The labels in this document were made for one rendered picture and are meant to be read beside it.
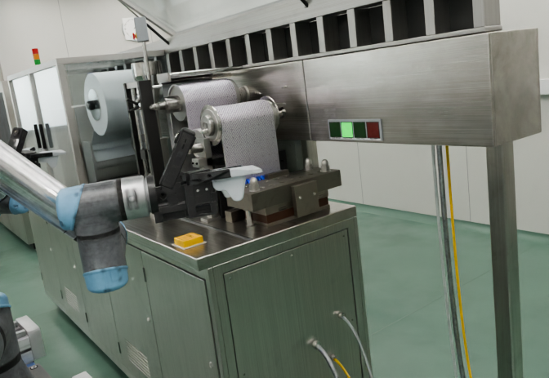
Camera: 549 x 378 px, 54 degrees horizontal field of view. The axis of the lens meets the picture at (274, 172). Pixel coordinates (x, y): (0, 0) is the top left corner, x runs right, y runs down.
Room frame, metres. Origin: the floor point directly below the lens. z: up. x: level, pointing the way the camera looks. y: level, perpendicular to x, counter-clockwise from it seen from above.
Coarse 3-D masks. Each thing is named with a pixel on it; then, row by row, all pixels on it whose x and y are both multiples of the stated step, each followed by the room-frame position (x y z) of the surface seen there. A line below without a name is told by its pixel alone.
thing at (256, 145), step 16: (240, 128) 1.93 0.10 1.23; (256, 128) 1.97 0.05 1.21; (272, 128) 2.01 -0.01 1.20; (224, 144) 1.89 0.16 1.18; (240, 144) 1.93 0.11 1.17; (256, 144) 1.97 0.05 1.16; (272, 144) 2.01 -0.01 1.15; (240, 160) 1.92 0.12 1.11; (256, 160) 1.96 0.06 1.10; (272, 160) 2.00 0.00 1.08
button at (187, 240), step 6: (186, 234) 1.69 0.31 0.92; (192, 234) 1.69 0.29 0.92; (198, 234) 1.68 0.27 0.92; (174, 240) 1.67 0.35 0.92; (180, 240) 1.64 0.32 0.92; (186, 240) 1.63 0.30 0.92; (192, 240) 1.64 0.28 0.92; (198, 240) 1.65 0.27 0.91; (180, 246) 1.64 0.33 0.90; (186, 246) 1.63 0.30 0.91
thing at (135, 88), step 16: (144, 80) 2.09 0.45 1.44; (128, 96) 2.20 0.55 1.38; (144, 96) 2.09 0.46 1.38; (144, 112) 2.08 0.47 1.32; (144, 128) 2.12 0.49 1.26; (144, 144) 2.20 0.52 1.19; (160, 144) 2.11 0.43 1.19; (144, 160) 2.17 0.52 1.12; (160, 160) 2.10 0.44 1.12; (144, 176) 2.20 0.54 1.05; (160, 176) 2.09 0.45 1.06
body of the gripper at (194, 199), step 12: (180, 180) 0.95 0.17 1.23; (192, 180) 0.93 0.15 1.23; (156, 192) 0.94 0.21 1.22; (168, 192) 0.94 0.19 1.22; (180, 192) 0.94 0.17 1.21; (192, 192) 0.93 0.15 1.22; (204, 192) 0.94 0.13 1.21; (156, 204) 0.92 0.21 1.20; (168, 204) 0.94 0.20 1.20; (180, 204) 0.94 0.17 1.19; (192, 204) 0.92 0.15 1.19; (204, 204) 0.93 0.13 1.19; (216, 204) 0.94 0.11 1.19; (156, 216) 0.92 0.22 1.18; (168, 216) 0.94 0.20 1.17; (180, 216) 0.95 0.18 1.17; (192, 216) 0.92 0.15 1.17
